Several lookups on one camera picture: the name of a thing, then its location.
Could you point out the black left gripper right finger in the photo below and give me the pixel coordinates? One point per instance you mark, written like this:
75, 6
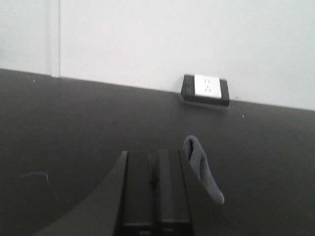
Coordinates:
172, 210

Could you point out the black white power socket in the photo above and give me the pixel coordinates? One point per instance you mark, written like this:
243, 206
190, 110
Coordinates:
202, 89

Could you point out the clear glass beaker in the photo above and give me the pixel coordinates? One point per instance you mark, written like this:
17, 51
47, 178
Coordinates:
38, 184

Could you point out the gray cloth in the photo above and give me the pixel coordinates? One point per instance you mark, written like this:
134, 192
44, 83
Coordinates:
199, 163

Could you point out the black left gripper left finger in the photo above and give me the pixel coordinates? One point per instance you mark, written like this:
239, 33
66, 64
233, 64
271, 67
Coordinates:
136, 209

